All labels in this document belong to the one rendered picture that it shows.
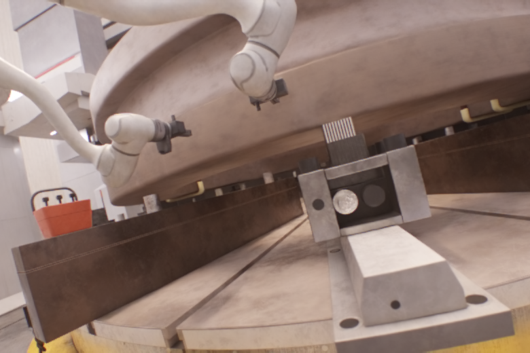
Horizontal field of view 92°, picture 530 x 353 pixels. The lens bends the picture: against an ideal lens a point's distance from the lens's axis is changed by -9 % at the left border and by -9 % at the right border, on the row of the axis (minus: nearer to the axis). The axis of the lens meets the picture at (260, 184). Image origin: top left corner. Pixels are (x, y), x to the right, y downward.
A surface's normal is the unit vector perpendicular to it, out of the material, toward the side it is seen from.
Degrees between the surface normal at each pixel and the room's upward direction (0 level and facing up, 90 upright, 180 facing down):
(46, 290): 90
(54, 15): 90
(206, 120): 90
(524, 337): 90
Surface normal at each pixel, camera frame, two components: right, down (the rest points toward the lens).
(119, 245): 0.80, -0.21
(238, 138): -0.37, 0.09
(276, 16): 0.30, 0.27
